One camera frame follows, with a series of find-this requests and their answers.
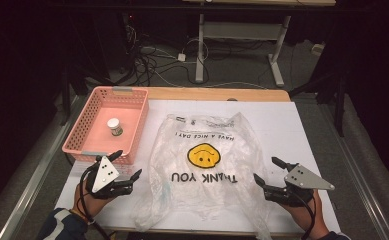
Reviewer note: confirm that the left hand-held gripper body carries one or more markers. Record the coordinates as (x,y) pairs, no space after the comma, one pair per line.
(104,175)

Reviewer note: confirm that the small white-lidded bottle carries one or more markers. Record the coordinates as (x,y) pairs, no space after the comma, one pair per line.
(115,127)

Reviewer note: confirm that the person's left hand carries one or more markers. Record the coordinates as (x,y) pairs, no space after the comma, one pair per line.
(92,203)

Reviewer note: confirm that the black metal stand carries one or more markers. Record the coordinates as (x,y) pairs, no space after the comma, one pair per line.
(338,100)

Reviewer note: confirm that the grey metal rail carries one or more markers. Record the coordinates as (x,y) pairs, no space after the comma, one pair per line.
(38,173)
(358,173)

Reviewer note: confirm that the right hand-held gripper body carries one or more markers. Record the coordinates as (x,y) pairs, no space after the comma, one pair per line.
(303,180)

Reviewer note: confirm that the white metal desk frame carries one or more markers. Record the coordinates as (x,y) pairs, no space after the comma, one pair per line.
(242,30)

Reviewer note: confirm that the person's right hand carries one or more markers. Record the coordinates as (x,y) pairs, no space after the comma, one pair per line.
(300,213)

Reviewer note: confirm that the clear smiley plastic bag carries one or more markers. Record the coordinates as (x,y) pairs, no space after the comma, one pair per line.
(202,156)

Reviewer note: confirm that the white power adapter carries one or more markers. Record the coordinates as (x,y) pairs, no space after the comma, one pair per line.
(181,57)

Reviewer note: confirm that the small white box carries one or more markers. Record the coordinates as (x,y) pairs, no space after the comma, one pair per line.
(317,49)

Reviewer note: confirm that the pink plastic basket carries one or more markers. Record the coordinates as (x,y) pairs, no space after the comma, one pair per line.
(115,116)

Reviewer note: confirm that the white board mat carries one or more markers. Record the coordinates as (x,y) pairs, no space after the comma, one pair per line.
(282,130)

